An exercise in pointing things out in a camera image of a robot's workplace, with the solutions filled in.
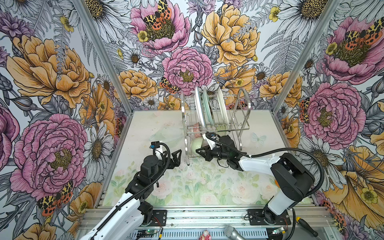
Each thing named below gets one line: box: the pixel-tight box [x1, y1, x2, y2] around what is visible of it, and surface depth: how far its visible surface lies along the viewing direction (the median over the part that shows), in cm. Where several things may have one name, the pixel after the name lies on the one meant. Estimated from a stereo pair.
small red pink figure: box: [198, 229, 212, 240], surface depth 69 cm
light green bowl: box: [191, 137, 203, 156], surface depth 85 cm
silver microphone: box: [224, 225, 247, 240], surface depth 69 cm
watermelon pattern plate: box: [195, 86, 206, 128], surface depth 66 cm
